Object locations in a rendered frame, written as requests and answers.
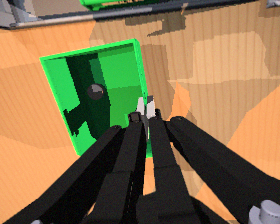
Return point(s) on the dark grey disc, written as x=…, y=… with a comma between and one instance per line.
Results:
x=95, y=91

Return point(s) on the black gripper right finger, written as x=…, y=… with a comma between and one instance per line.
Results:
x=248, y=193

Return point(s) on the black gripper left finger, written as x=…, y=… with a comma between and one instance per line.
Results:
x=87, y=181

